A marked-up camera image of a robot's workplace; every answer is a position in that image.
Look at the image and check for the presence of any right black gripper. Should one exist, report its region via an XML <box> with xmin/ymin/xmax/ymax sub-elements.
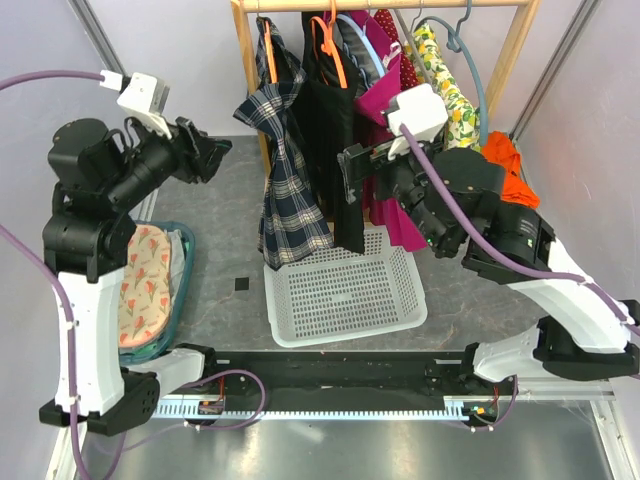
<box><xmin>338</xmin><ymin>127</ymin><xmax>452</xmax><ymax>254</ymax></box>

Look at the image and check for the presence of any black pleated skirt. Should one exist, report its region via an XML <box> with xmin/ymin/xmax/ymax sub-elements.
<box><xmin>299</xmin><ymin>11</ymin><xmax>364</xmax><ymax>254</ymax></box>

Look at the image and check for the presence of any navy plaid skirt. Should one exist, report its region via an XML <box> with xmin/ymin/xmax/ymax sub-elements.
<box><xmin>234</xmin><ymin>17</ymin><xmax>333</xmax><ymax>271</ymax></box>

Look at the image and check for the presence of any magenta pleated skirt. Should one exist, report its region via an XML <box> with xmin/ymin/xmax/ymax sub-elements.
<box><xmin>334</xmin><ymin>10</ymin><xmax>426</xmax><ymax>252</ymax></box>

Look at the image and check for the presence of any orange hanger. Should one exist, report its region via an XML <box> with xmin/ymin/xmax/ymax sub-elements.
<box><xmin>309</xmin><ymin>0</ymin><xmax>348</xmax><ymax>89</ymax></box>
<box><xmin>257</xmin><ymin>15</ymin><xmax>278</xmax><ymax>83</ymax></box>

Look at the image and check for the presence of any light blue hanger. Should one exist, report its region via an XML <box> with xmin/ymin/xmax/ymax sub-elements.
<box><xmin>336</xmin><ymin>14</ymin><xmax>402</xmax><ymax>87</ymax></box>

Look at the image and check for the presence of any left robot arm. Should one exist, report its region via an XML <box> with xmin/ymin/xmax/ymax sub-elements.
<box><xmin>39</xmin><ymin>117</ymin><xmax>232</xmax><ymax>437</ymax></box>

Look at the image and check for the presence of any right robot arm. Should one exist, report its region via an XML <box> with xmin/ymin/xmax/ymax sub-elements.
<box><xmin>337</xmin><ymin>142</ymin><xmax>639</xmax><ymax>394</ymax></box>

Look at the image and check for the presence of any red polka dot skirt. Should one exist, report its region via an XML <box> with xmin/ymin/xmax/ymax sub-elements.
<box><xmin>374</xmin><ymin>9</ymin><xmax>420</xmax><ymax>91</ymax></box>

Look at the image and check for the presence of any lemon print skirt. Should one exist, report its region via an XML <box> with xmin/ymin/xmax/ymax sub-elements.
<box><xmin>405</xmin><ymin>23</ymin><xmax>481</xmax><ymax>151</ymax></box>

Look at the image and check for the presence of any blue grey hanger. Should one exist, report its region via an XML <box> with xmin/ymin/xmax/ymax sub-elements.
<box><xmin>412</xmin><ymin>1</ymin><xmax>489</xmax><ymax>148</ymax></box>

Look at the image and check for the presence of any teal laundry basket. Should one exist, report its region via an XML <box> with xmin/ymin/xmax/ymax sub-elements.
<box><xmin>119</xmin><ymin>222</ymin><xmax>195</xmax><ymax>366</ymax></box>

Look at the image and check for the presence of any small black square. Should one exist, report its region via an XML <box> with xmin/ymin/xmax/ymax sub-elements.
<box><xmin>235</xmin><ymin>277</ymin><xmax>249</xmax><ymax>291</ymax></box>

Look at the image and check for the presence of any white perforated basket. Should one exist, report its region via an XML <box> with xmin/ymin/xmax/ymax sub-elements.
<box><xmin>264</xmin><ymin>226</ymin><xmax>428</xmax><ymax>348</ymax></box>

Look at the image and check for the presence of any orange cloth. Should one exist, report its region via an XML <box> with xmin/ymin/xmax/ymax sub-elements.
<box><xmin>482</xmin><ymin>131</ymin><xmax>540</xmax><ymax>209</ymax></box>

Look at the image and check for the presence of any tulip print cloth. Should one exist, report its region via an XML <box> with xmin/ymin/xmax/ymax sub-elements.
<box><xmin>118</xmin><ymin>224</ymin><xmax>171</xmax><ymax>349</ymax></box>

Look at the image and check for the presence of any wooden clothes rack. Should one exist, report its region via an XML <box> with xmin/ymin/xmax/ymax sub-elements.
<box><xmin>229</xmin><ymin>0</ymin><xmax>543</xmax><ymax>231</ymax></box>

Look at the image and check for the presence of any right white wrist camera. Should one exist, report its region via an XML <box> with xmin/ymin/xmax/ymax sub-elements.
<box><xmin>385</xmin><ymin>83</ymin><xmax>448</xmax><ymax>160</ymax></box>

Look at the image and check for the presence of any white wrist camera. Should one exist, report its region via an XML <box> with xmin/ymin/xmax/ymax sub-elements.
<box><xmin>385</xmin><ymin>83</ymin><xmax>448</xmax><ymax>160</ymax></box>
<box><xmin>100</xmin><ymin>70</ymin><xmax>172</xmax><ymax>139</ymax></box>

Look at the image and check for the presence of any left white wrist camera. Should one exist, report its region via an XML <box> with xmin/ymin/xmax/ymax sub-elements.
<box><xmin>100</xmin><ymin>70</ymin><xmax>172</xmax><ymax>139</ymax></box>

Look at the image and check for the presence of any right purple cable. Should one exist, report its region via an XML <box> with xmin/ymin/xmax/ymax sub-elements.
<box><xmin>398</xmin><ymin>123</ymin><xmax>640</xmax><ymax>337</ymax></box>

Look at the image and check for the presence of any purple cable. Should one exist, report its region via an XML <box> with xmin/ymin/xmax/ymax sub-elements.
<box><xmin>398</xmin><ymin>123</ymin><xmax>640</xmax><ymax>337</ymax></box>
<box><xmin>0</xmin><ymin>69</ymin><xmax>127</xmax><ymax>480</ymax></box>

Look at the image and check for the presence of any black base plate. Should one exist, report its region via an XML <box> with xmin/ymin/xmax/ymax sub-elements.
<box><xmin>161</xmin><ymin>349</ymin><xmax>521</xmax><ymax>416</ymax></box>

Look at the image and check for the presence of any white cable duct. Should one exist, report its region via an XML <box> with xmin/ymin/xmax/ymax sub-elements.
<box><xmin>152</xmin><ymin>395</ymin><xmax>484</xmax><ymax>422</ymax></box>

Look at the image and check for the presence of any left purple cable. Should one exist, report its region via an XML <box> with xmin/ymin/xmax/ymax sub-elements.
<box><xmin>0</xmin><ymin>69</ymin><xmax>127</xmax><ymax>480</ymax></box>

